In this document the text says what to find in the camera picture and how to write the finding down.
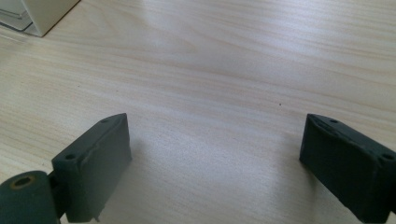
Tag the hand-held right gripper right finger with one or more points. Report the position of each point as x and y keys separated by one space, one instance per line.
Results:
x=348 y=168

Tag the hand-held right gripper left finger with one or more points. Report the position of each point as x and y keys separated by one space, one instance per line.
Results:
x=93 y=168

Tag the white box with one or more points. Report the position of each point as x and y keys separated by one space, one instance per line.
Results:
x=37 y=14

